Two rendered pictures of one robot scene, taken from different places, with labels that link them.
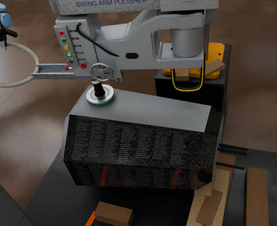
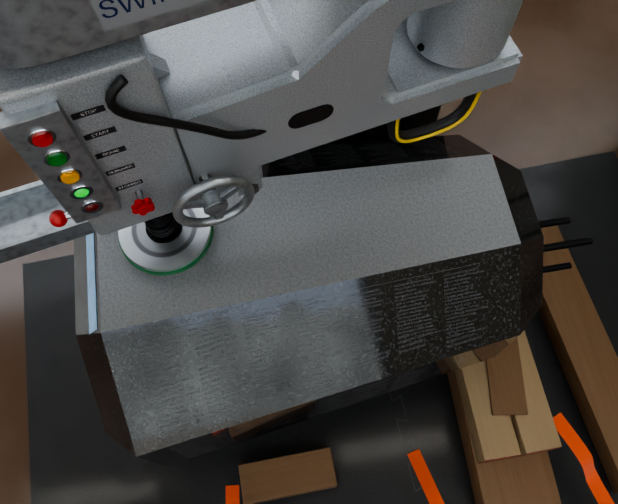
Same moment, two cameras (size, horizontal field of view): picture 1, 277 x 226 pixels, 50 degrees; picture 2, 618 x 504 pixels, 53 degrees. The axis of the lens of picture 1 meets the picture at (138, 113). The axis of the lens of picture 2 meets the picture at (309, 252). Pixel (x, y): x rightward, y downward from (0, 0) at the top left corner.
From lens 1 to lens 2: 1.13 m
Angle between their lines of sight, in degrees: 30
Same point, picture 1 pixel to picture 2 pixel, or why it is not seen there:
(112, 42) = (248, 98)
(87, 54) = (151, 164)
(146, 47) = (365, 77)
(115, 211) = (292, 471)
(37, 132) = not seen: outside the picture
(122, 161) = (318, 390)
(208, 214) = (510, 387)
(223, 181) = not seen: hidden behind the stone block
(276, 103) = not seen: hidden behind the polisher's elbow
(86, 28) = (147, 87)
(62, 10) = (32, 50)
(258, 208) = (578, 316)
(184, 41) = (490, 23)
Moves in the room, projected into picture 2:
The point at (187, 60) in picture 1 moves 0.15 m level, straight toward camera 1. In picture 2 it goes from (480, 73) to (521, 136)
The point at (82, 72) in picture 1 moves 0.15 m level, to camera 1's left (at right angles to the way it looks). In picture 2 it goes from (129, 218) to (56, 264)
